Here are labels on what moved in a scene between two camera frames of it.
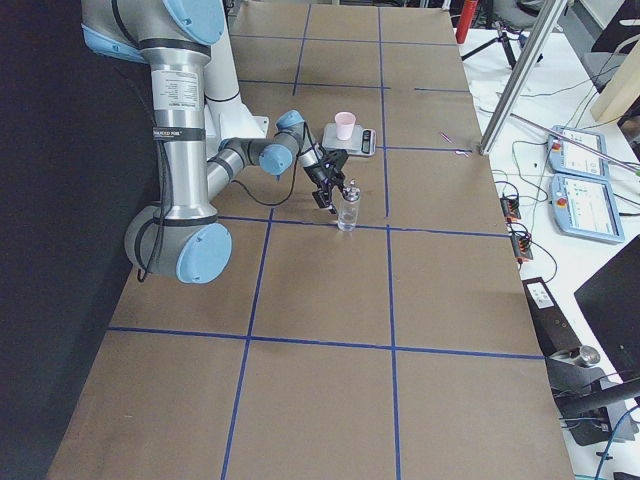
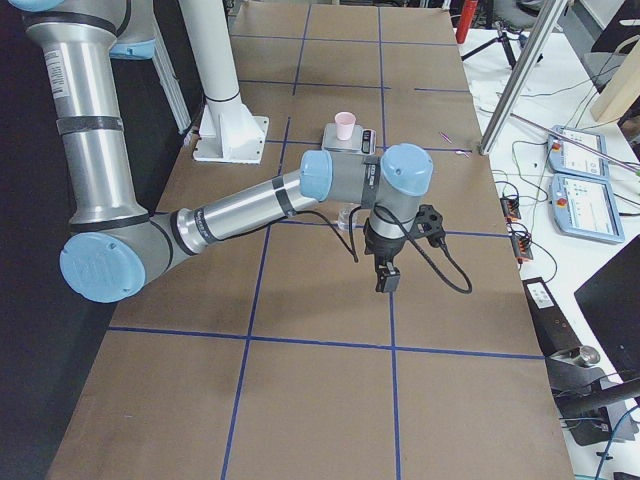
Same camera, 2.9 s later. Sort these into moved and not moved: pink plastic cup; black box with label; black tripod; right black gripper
Moved: right black gripper
Not moved: pink plastic cup; black box with label; black tripod
